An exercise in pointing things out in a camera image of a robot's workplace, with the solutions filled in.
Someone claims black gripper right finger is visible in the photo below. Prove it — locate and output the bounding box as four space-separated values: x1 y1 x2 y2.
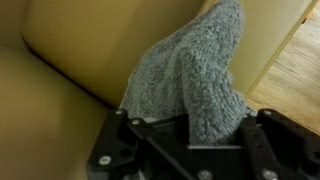
237 108 320 180

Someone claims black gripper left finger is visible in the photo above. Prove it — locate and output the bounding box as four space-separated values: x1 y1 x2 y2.
86 108 208 180

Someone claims grey terry cloth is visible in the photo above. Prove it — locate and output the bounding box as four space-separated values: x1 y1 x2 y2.
118 0 258 147

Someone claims brown cardboard box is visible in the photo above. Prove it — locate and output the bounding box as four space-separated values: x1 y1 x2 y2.
0 0 318 180

